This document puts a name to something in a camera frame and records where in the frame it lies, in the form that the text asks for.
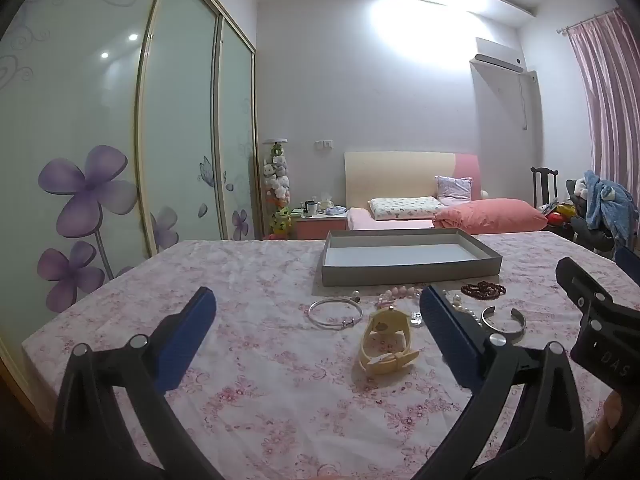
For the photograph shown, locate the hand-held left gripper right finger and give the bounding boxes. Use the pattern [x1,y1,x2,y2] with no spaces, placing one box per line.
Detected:
[415,285,586,480]

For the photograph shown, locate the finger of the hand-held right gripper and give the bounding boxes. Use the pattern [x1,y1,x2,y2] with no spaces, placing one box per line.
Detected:
[556,257,616,322]
[614,247,640,275]

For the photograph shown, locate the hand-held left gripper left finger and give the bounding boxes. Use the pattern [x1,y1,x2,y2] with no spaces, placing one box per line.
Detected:
[52,286,226,480]

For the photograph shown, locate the silver cuff bangle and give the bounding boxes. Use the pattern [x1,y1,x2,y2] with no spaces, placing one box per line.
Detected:
[481,306,526,335]

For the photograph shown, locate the dark red bead bracelet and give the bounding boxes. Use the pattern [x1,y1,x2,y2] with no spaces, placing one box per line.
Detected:
[460,281,507,300]

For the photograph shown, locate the cream wrist watch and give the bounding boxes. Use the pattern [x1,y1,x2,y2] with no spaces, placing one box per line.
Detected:
[359,307,421,377]

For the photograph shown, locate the pink bead bracelet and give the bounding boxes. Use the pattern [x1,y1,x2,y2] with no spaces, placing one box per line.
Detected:
[375,284,426,309]

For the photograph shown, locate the grey shallow tray box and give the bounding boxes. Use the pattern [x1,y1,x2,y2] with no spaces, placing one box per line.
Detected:
[321,228,503,288]

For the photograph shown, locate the person's right hand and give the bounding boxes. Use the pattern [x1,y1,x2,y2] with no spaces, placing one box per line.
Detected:
[585,391,626,467]

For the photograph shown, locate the black office chair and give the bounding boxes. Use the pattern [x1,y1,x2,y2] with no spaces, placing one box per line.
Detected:
[565,179,632,257]

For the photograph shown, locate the blue garment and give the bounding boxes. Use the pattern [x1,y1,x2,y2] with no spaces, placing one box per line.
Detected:
[582,170,634,244]

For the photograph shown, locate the red and yellow toys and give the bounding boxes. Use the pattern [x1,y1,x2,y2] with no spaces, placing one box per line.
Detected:
[546,203,577,227]

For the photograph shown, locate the pink floral bedsheet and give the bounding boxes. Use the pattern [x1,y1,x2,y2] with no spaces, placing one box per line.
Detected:
[21,232,640,480]

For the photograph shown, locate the dark wooden chair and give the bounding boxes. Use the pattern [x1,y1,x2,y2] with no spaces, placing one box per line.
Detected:
[531,166,560,212]

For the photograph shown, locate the thin silver bangle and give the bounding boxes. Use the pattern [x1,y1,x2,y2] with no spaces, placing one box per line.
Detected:
[307,298,364,331]

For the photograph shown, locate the folded pink quilt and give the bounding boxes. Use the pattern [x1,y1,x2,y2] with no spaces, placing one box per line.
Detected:
[432,198,550,233]

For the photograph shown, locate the white patterned pillow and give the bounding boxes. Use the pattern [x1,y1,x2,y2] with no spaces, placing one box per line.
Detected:
[368,196,446,222]

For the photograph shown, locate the pink bed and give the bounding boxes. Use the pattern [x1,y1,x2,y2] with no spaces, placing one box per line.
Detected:
[347,204,551,233]

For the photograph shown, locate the purple pillow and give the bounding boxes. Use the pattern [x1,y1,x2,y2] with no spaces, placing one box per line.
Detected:
[435,176,474,206]

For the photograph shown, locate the pink curtain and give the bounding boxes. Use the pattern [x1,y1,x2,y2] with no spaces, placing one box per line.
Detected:
[564,7,640,196]

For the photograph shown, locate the pink and white nightstand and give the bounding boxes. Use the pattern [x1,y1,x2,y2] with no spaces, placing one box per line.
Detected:
[295,210,349,240]

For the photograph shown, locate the cream and pink headboard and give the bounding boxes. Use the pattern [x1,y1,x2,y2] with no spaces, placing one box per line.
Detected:
[344,151,481,209]

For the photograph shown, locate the plush toy tower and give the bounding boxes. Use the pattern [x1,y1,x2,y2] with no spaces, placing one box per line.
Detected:
[262,138,294,237]

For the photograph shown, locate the air conditioner pipe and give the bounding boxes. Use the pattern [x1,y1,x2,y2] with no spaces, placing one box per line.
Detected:
[519,72,539,132]

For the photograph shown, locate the white air conditioner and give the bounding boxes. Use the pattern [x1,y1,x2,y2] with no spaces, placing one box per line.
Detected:
[469,37,526,74]

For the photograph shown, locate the flower print sliding wardrobe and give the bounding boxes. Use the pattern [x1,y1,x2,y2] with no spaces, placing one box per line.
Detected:
[0,0,259,411]

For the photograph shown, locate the white pearl necklace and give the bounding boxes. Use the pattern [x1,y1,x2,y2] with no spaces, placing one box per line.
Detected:
[444,292,484,329]

